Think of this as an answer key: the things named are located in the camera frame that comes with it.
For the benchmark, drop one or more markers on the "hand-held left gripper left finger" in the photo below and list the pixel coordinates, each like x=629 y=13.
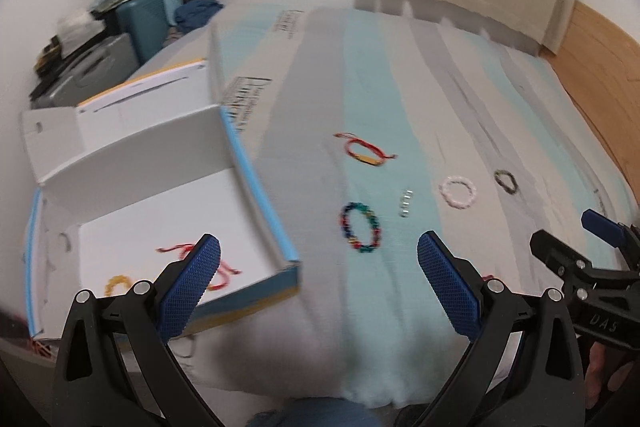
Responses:
x=192 y=287

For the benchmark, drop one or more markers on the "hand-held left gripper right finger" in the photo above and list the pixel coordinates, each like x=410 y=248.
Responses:
x=447 y=292

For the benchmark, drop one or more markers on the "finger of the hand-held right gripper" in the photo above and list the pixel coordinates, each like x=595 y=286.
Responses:
x=602 y=222
x=600 y=297

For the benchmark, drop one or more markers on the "white blue yellow cardboard box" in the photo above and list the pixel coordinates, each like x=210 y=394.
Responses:
x=150 y=217

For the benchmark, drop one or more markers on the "person's right hand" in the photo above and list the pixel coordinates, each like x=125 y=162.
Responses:
x=595 y=367

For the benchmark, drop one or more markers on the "red mesh item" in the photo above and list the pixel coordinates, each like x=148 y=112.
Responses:
x=40 y=349

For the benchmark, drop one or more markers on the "blue knit cloth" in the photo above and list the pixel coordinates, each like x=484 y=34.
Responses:
x=315 y=414

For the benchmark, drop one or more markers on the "striped bed sheet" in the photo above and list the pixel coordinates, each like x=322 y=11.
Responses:
x=380 y=72

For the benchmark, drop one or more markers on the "grey suitcase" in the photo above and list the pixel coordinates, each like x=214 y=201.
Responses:
x=90 y=72

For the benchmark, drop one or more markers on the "teal suitcase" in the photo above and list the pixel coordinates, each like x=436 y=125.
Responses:
x=147 y=22

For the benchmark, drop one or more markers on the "pile of blue clothes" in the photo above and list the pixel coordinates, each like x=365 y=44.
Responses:
x=197 y=14

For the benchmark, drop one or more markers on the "white plastic bag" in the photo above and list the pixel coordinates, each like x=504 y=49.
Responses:
x=80 y=24

